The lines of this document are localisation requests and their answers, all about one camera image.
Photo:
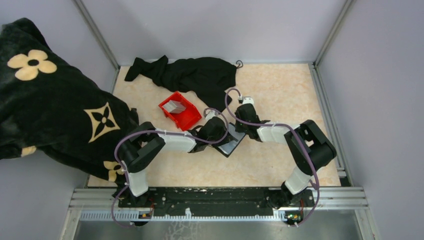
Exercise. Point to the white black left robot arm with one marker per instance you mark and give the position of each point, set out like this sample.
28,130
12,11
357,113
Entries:
138,149

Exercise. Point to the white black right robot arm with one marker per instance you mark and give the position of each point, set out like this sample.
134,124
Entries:
308,145

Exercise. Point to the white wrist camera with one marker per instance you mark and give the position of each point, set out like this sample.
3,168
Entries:
246,100
209,114

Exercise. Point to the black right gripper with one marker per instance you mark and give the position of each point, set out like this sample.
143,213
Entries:
238,129

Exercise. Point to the black cloth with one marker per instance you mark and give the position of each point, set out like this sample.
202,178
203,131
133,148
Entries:
207,77

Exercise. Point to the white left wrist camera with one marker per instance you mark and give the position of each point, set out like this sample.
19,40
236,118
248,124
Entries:
209,114

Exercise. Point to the black leather card holder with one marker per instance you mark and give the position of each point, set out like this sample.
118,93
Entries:
233,140

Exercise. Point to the stack of silver cards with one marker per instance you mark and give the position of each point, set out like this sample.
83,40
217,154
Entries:
174,107

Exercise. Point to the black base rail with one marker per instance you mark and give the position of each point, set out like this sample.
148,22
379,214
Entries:
215,201

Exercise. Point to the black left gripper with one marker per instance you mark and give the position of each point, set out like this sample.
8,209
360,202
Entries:
223,131

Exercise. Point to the black floral blanket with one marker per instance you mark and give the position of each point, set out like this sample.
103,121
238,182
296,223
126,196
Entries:
49,105

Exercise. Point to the red plastic bin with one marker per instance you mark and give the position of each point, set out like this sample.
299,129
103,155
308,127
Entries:
185,120

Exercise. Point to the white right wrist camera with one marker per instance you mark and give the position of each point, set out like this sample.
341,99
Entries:
246,100

